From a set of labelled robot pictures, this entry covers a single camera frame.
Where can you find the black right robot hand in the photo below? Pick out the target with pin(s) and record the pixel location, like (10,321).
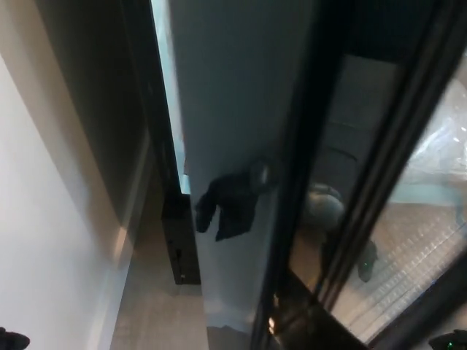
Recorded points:
(450,342)

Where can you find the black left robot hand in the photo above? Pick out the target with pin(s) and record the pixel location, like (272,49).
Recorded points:
(12,342)

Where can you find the glass refrigerator door black frame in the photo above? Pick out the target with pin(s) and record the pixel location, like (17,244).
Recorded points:
(237,91)

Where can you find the black glass-door display refrigerator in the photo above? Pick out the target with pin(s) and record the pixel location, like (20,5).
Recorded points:
(109,91)

